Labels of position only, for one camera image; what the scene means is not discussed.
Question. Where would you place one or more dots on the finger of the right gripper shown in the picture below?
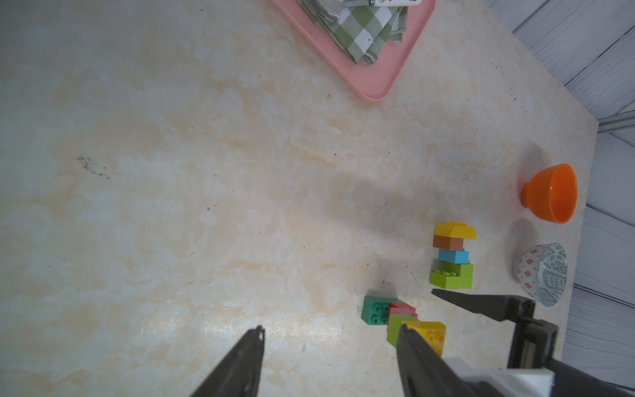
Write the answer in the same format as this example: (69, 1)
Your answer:
(494, 306)

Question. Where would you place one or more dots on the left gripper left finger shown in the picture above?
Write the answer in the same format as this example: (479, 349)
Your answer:
(239, 373)

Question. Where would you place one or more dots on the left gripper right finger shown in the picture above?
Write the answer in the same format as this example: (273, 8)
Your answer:
(424, 373)

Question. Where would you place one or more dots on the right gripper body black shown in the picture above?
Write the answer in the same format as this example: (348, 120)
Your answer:
(533, 344)

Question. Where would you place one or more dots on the lime small lego brick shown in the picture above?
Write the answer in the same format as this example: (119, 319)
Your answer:
(461, 270)

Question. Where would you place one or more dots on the lime long lego brick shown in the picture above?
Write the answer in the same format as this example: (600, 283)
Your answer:
(450, 280)

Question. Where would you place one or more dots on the light green small lego brick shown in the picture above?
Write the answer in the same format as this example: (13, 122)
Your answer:
(393, 335)

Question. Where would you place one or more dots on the cyan small lego brick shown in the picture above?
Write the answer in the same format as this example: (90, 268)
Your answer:
(455, 257)

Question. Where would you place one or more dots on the pink small lego brick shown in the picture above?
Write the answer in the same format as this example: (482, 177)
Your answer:
(399, 315)

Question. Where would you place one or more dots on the brown small lego brick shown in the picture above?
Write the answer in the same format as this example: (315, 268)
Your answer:
(447, 243)

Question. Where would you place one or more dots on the dark green long lego brick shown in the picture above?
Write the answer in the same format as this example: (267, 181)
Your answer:
(376, 310)

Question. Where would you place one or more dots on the yellow long lego brick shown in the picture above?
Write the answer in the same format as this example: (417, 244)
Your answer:
(456, 230)

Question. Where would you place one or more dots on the red small lego brick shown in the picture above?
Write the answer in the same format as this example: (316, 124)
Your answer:
(402, 307)

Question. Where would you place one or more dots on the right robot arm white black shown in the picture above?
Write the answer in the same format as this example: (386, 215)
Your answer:
(572, 382)

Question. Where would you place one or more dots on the orange plastic bowl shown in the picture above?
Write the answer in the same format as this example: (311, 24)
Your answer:
(552, 194)

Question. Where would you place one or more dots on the pink plastic tray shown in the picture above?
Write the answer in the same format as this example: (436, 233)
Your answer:
(372, 83)

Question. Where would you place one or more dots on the green checkered cloth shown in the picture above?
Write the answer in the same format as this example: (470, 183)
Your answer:
(361, 33)

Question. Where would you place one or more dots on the white utensil on cloth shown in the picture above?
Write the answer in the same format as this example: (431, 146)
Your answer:
(394, 3)

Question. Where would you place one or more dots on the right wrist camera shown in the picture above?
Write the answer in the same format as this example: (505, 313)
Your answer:
(508, 382)

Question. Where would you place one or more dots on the right aluminium frame post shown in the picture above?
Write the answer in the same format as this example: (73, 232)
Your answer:
(617, 123)

